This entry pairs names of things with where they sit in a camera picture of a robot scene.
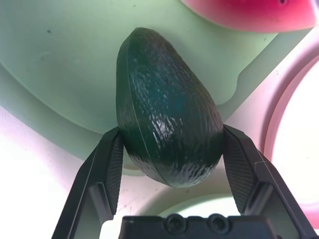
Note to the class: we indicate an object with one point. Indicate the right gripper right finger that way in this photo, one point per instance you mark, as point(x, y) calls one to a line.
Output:
point(251, 169)

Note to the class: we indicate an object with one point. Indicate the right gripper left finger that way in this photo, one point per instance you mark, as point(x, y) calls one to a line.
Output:
point(99, 161)

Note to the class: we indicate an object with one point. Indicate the dark green toy avocado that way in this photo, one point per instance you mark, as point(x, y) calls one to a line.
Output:
point(169, 107)

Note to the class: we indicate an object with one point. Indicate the toy watermelon slice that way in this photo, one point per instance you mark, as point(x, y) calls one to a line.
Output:
point(249, 15)

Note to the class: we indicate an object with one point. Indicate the light green plastic plate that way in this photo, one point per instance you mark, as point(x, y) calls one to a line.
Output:
point(199, 207)

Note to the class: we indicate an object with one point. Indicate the pink plastic plate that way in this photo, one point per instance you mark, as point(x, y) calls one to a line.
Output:
point(306, 210)

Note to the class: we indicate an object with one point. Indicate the green cutting board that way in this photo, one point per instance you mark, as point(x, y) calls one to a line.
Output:
point(74, 62)

